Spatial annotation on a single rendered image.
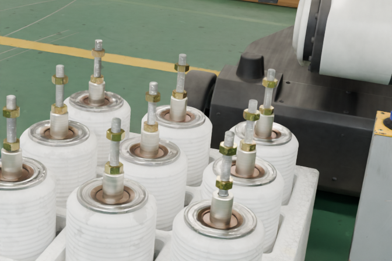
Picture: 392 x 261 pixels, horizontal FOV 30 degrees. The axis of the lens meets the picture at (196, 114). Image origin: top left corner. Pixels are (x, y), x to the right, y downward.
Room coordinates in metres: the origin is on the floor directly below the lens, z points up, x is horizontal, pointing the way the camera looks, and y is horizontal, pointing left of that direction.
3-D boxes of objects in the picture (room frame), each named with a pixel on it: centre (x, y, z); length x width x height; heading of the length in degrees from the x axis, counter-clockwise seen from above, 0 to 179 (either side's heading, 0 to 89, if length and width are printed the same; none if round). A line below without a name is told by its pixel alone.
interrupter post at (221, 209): (0.65, -0.03, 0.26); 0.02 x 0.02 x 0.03
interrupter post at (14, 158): (0.71, 0.19, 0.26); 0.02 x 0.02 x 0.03
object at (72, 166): (0.82, 0.17, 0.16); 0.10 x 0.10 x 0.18
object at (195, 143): (0.91, 0.02, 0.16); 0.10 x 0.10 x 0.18
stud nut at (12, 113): (0.71, 0.19, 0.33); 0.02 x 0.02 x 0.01; 12
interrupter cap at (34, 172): (0.71, 0.19, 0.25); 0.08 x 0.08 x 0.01
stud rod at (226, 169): (0.65, -0.03, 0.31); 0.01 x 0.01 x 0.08
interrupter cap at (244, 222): (0.65, -0.03, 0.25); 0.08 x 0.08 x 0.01
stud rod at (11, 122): (0.71, 0.19, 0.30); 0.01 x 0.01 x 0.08
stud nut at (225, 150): (0.65, -0.03, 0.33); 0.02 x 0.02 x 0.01; 53
